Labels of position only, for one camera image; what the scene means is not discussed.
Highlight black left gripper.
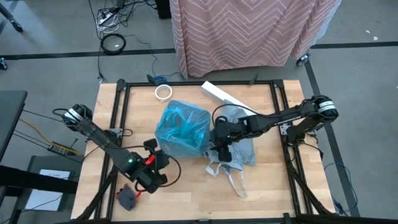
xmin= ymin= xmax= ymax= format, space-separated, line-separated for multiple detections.
xmin=133 ymin=149 xmax=170 ymax=194

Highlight dark grey trash bin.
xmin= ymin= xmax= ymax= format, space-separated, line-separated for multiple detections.
xmin=155 ymin=100 xmax=211 ymax=159

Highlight grey trash bag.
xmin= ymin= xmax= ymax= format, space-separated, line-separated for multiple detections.
xmin=203 ymin=104 xmax=257 ymax=198

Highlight grey rag with red tag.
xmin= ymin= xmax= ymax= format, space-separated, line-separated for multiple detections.
xmin=116 ymin=182 xmax=137 ymax=212

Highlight white tape roll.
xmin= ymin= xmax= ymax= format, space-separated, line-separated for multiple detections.
xmin=154 ymin=83 xmax=174 ymax=102

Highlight black power supply box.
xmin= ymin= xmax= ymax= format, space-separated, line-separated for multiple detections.
xmin=46 ymin=141 xmax=77 ymax=157

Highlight pink chevron blanket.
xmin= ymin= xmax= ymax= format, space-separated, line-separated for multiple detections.
xmin=169 ymin=0 xmax=343 ymax=78

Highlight grey cart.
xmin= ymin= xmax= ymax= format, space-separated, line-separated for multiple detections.
xmin=17 ymin=154 xmax=85 ymax=215

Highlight rack caster wheel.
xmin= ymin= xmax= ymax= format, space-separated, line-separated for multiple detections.
xmin=296 ymin=52 xmax=312 ymax=67

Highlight white paper sheet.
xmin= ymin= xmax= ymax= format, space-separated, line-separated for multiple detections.
xmin=24 ymin=169 xmax=72 ymax=212

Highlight black beam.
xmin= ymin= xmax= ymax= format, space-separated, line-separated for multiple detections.
xmin=0 ymin=164 xmax=79 ymax=196

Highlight black floor box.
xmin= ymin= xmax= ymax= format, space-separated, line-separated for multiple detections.
xmin=154 ymin=0 xmax=172 ymax=20

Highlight black side table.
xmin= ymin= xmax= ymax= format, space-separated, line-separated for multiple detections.
xmin=0 ymin=89 xmax=29 ymax=162

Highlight white power strip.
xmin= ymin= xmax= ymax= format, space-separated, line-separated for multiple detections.
xmin=96 ymin=11 xmax=118 ymax=26

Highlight black chair leg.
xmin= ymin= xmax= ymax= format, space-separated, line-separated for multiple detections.
xmin=0 ymin=2 xmax=24 ymax=34

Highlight black left arm cable loops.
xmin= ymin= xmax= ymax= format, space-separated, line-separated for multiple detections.
xmin=52 ymin=107 xmax=182 ymax=192

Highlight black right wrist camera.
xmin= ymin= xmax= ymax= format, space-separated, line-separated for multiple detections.
xmin=217 ymin=145 xmax=233 ymax=163

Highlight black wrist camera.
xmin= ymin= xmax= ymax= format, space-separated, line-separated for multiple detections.
xmin=217 ymin=145 xmax=233 ymax=163
xmin=143 ymin=138 xmax=159 ymax=152

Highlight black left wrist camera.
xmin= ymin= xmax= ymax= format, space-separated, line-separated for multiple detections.
xmin=143 ymin=138 xmax=159 ymax=152

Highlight white slotted cable duct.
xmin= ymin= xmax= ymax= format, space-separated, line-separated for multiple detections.
xmin=200 ymin=80 xmax=256 ymax=115

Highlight blue floor cable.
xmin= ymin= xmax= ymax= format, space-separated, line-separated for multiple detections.
xmin=324 ymin=161 xmax=359 ymax=215
xmin=124 ymin=33 xmax=183 ymax=84

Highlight yellow floor cable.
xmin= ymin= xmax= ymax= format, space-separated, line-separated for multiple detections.
xmin=20 ymin=118 xmax=85 ymax=156

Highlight coiled black floor cable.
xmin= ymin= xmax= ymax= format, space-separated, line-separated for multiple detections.
xmin=100 ymin=32 xmax=127 ymax=56

